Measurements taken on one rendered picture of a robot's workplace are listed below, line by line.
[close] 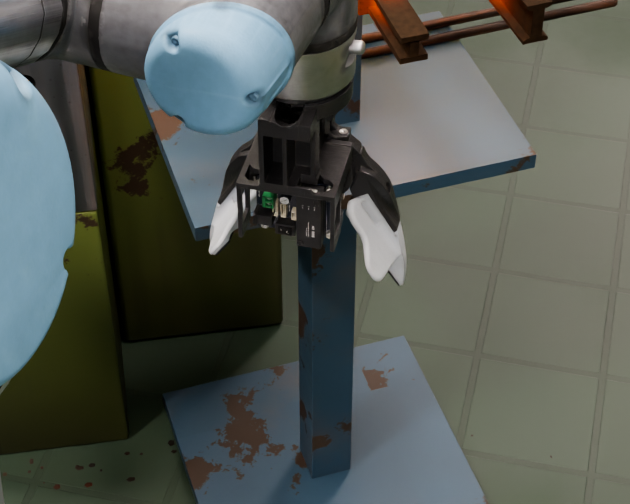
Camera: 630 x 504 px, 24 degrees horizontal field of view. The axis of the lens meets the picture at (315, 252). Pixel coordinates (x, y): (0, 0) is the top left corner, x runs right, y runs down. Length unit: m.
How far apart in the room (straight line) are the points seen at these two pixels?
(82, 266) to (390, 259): 0.93
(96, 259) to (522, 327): 0.78
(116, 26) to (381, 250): 0.32
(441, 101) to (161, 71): 0.93
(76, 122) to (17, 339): 1.30
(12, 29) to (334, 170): 0.30
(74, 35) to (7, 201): 0.39
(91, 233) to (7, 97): 1.44
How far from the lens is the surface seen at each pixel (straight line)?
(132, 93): 2.04
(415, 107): 1.72
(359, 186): 1.07
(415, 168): 1.64
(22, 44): 0.83
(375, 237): 1.08
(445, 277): 2.48
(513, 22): 1.44
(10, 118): 0.50
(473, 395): 2.30
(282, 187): 1.00
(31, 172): 0.51
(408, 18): 1.38
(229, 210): 1.11
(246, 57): 0.81
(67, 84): 1.78
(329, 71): 0.96
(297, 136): 0.97
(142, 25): 0.85
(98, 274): 1.99
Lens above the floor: 1.73
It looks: 44 degrees down
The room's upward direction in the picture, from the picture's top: straight up
